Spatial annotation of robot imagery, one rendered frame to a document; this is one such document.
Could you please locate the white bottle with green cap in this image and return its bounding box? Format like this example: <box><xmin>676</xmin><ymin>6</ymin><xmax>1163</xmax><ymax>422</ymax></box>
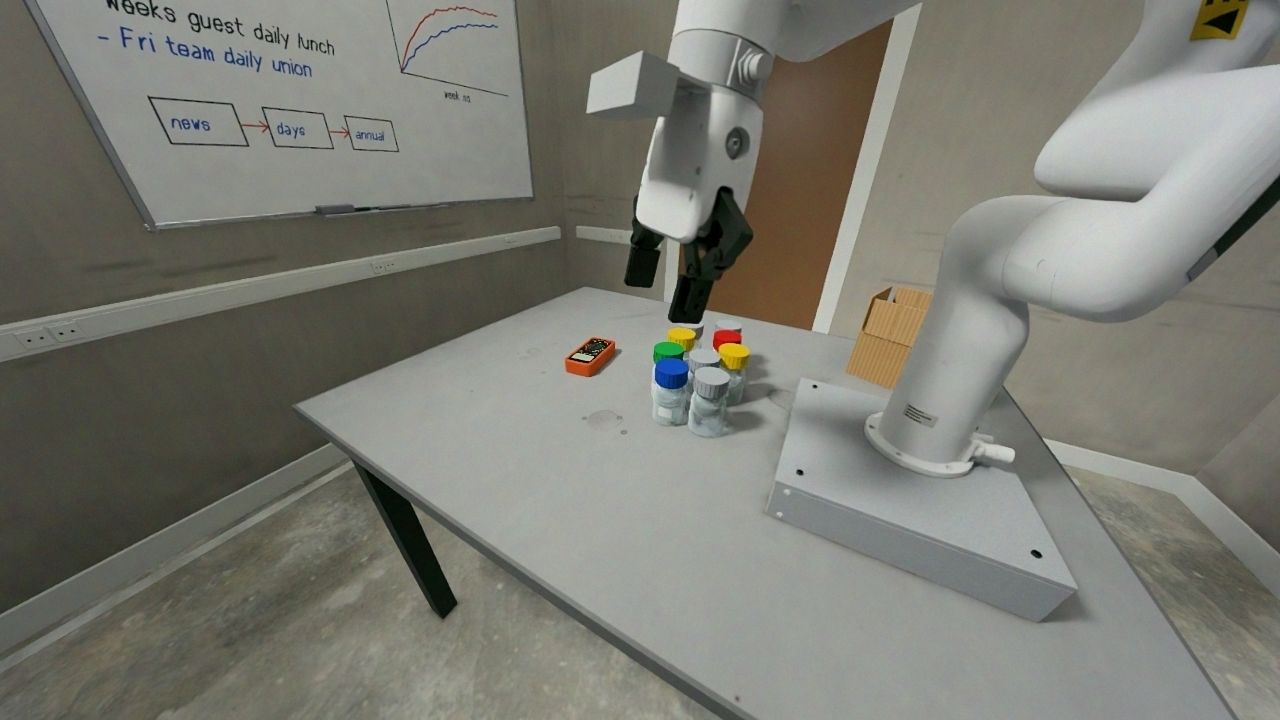
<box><xmin>652</xmin><ymin>342</ymin><xmax>684</xmax><ymax>398</ymax></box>

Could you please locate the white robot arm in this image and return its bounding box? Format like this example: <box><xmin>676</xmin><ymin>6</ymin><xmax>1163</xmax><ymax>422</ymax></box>
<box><xmin>586</xmin><ymin>0</ymin><xmax>1280</xmax><ymax>478</ymax></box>

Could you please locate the bottle with red cap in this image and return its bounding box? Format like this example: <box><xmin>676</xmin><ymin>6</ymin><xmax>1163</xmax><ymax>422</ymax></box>
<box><xmin>713</xmin><ymin>331</ymin><xmax>742</xmax><ymax>354</ymax></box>

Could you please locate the brown cardboard box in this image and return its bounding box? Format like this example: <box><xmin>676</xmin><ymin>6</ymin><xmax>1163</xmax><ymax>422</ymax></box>
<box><xmin>846</xmin><ymin>286</ymin><xmax>933</xmax><ymax>391</ymax></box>

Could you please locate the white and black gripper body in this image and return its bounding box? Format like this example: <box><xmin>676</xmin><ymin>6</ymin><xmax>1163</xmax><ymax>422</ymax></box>
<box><xmin>636</xmin><ymin>85</ymin><xmax>764</xmax><ymax>243</ymax></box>

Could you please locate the orange digital multimeter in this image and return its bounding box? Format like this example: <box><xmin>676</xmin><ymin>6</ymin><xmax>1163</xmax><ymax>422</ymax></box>
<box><xmin>564</xmin><ymin>337</ymin><xmax>614</xmax><ymax>377</ymax></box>

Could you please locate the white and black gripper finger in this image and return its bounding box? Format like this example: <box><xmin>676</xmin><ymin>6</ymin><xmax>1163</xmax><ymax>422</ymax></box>
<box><xmin>668</xmin><ymin>186</ymin><xmax>753</xmax><ymax>324</ymax></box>
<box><xmin>625</xmin><ymin>193</ymin><xmax>666</xmax><ymax>288</ymax></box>

